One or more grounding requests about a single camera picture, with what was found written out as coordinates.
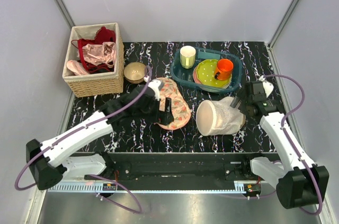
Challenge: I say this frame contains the white mesh cylindrical laundry bag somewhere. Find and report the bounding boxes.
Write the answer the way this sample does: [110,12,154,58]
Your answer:
[196,96,246,136]

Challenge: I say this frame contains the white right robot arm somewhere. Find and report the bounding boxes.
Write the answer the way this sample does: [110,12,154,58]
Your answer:
[230,79,329,210]

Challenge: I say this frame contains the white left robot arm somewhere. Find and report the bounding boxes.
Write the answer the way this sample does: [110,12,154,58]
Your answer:
[25,80,174,190]

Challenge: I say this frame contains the wicker laundry basket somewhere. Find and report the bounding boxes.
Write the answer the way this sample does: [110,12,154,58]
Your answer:
[63,22,124,97]

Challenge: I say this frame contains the red lace bra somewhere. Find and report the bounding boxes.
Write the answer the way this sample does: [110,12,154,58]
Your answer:
[70,26,117,74]

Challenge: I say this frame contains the orange mug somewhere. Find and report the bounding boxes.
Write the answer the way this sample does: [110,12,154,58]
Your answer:
[214,59,234,80]

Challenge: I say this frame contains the teal plastic dish tray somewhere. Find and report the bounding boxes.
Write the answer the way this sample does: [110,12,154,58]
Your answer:
[171,47,243,94]

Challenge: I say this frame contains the beige ceramic bowl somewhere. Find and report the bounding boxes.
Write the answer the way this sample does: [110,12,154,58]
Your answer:
[123,62,146,84]

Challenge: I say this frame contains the green polka dot plate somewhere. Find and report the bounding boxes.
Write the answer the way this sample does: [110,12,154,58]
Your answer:
[196,59,232,88]

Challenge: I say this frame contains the pink plate under green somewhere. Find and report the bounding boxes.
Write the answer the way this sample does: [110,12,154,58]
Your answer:
[193,69,230,89]

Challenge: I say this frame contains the cream ceramic cup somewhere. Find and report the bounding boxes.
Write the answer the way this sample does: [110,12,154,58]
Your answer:
[180,46,196,69]

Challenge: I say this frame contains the pink satin garment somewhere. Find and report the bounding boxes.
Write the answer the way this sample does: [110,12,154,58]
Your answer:
[66,42,117,76]

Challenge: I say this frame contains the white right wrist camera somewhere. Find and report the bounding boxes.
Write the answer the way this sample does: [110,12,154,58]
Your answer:
[258,75,274,98]

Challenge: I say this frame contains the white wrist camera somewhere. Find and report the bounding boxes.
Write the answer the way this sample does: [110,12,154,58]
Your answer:
[144,76,164,101]
[258,75,274,98]

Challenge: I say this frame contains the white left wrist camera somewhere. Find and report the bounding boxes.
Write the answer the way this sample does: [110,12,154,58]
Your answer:
[144,76,164,101]

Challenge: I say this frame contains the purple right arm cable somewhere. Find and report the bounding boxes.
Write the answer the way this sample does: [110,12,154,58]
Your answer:
[217,74,324,215]

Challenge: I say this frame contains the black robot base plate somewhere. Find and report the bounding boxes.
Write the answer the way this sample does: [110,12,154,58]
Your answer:
[84,152,281,182]

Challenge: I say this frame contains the aluminium frame rail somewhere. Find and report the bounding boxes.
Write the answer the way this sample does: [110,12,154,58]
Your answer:
[48,177,263,194]

